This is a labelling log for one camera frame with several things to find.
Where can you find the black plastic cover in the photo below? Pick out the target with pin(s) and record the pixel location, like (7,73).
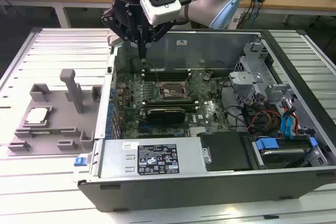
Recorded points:
(225,150)

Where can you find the blue case latch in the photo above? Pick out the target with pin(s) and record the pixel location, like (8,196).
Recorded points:
(80,161)

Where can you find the silver finned heatsink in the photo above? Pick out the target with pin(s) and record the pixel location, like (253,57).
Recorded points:
(199,131)

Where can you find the round coin cell battery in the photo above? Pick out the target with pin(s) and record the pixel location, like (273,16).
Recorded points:
(207,77)

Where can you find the green motherboard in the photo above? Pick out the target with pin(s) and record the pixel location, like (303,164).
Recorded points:
(210,103)

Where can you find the white barcode tag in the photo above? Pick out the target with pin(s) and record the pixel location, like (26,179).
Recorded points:
(236,20)

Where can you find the hard disk in blue carrier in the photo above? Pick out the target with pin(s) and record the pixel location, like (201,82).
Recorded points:
(281,155)

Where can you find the CPU socket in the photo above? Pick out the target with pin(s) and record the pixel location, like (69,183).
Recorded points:
(168,89)

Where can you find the RAM slot with black clip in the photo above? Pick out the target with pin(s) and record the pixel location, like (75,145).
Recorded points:
(168,100)
(168,79)
(168,73)

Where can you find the black graphics card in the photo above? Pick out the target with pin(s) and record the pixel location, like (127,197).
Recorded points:
(165,116)

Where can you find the dark grey PC case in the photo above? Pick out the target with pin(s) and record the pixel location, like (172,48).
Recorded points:
(183,195)

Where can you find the small white sticker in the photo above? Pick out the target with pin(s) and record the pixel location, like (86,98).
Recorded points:
(181,42)

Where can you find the grey metal drive cage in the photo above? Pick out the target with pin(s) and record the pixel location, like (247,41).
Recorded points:
(246,78)

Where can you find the RAM slot with white clip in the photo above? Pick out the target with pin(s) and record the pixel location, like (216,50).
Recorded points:
(168,76)
(168,102)
(168,70)

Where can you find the silver CPU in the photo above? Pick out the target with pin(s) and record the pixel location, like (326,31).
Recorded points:
(38,116)

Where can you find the grey parts rack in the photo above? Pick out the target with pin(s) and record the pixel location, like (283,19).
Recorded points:
(63,119)

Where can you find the metal locking lever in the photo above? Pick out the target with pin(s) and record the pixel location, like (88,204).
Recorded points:
(157,77)

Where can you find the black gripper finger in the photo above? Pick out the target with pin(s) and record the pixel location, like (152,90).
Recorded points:
(118,22)
(160,31)

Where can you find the silver power supply unit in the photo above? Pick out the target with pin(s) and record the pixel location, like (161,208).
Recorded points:
(118,155)

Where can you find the blue expansion slot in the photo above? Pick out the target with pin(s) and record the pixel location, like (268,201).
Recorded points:
(143,127)

